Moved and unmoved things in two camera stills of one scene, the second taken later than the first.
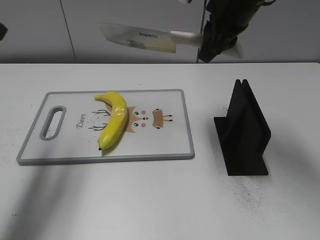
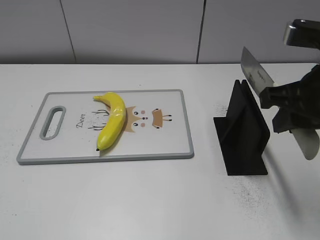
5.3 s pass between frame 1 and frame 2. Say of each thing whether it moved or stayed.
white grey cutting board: stayed
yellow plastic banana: stayed
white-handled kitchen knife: moved
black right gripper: moved
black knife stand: stayed
